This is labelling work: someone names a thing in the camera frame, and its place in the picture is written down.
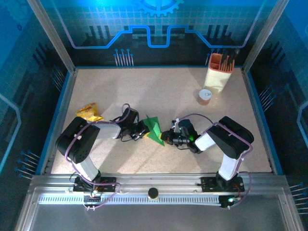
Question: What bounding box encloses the yellow snack bag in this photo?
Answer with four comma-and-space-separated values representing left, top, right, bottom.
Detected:
76, 103, 104, 122

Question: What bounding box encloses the orange can silver lid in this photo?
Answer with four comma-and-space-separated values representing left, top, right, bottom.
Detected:
198, 89, 213, 106

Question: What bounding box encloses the black round knob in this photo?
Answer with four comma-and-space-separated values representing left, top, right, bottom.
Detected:
148, 187, 159, 200

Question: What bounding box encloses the cream orange utensil holder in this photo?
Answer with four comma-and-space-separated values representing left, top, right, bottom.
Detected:
203, 53, 235, 94

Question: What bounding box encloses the small lit controller board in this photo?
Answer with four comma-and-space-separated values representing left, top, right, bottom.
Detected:
83, 189, 103, 200
220, 195, 242, 209

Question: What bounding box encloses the blue table edge strip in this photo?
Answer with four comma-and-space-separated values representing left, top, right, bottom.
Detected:
242, 68, 285, 176
35, 68, 78, 176

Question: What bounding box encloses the grey metal front panel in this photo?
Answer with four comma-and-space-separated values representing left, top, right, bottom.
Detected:
14, 187, 304, 231

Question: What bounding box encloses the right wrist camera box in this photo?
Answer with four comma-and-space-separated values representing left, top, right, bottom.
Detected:
171, 117, 200, 136

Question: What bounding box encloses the aluminium front rail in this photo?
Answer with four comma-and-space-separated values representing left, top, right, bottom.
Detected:
27, 172, 289, 196

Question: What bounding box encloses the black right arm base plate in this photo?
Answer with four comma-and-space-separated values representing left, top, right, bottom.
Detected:
201, 177, 245, 193

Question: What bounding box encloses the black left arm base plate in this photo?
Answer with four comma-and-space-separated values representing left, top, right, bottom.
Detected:
73, 177, 116, 193

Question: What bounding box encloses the white slotted cable duct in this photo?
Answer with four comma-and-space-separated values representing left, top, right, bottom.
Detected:
38, 194, 222, 205

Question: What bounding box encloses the black utensil handle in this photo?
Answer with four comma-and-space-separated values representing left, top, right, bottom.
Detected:
220, 49, 230, 72
228, 47, 241, 70

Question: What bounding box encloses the aluminium frame post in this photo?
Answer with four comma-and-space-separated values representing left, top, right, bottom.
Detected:
241, 0, 291, 75
26, 0, 78, 74

